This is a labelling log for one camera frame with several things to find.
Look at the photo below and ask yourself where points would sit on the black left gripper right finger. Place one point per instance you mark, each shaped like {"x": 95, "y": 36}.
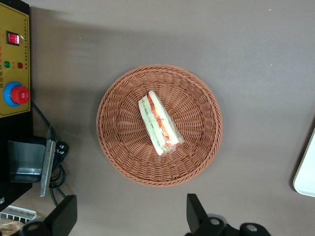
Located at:
{"x": 199, "y": 221}

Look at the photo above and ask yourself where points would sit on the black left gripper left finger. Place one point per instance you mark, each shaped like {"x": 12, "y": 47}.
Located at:
{"x": 61, "y": 216}

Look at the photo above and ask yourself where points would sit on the plastic wrapped triangle sandwich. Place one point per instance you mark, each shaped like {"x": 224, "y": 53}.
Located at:
{"x": 157, "y": 123}

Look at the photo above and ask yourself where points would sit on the brown round wicker basket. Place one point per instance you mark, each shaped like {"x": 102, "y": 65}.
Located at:
{"x": 194, "y": 110}

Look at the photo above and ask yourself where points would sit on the cream plastic tray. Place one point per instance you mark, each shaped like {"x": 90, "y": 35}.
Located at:
{"x": 307, "y": 172}

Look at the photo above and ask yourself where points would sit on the white slotted rack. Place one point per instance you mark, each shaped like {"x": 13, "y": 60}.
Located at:
{"x": 17, "y": 212}

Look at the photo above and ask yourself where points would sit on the brown bread in wrapper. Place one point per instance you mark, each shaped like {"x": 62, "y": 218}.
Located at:
{"x": 9, "y": 227}

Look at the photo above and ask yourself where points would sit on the black power plug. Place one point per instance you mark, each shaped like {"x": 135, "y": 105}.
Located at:
{"x": 62, "y": 151}

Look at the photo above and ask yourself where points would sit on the black machine with yellow panel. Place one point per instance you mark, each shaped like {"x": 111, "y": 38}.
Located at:
{"x": 14, "y": 49}

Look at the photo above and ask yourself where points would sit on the grey metal chute bracket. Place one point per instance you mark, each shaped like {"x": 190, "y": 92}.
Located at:
{"x": 29, "y": 157}

